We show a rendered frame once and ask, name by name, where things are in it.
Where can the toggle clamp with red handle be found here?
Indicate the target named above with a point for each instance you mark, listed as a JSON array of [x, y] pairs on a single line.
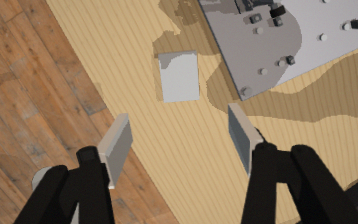
[[247, 5]]

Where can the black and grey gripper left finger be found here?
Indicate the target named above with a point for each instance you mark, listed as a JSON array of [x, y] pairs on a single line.
[[55, 198]]

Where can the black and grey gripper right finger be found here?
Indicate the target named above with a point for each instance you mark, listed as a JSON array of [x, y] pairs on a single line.
[[319, 199]]

